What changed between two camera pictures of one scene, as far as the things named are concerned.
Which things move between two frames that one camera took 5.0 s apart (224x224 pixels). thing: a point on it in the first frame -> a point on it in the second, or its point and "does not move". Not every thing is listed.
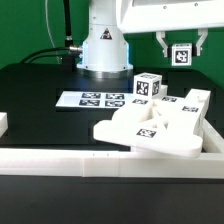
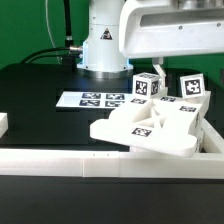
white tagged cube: [147, 85] does not move
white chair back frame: [165, 126] does not move
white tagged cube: [181, 54] -> [193, 86]
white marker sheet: [95, 99] does not move
